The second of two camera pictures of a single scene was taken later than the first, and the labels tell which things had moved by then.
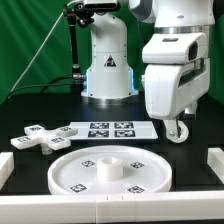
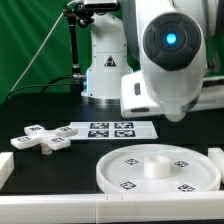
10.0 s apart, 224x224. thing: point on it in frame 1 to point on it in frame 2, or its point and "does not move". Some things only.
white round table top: [110, 170] to [158, 169]
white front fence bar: [118, 208] does not move
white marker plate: [114, 130] does not move
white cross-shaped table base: [48, 140] does not move
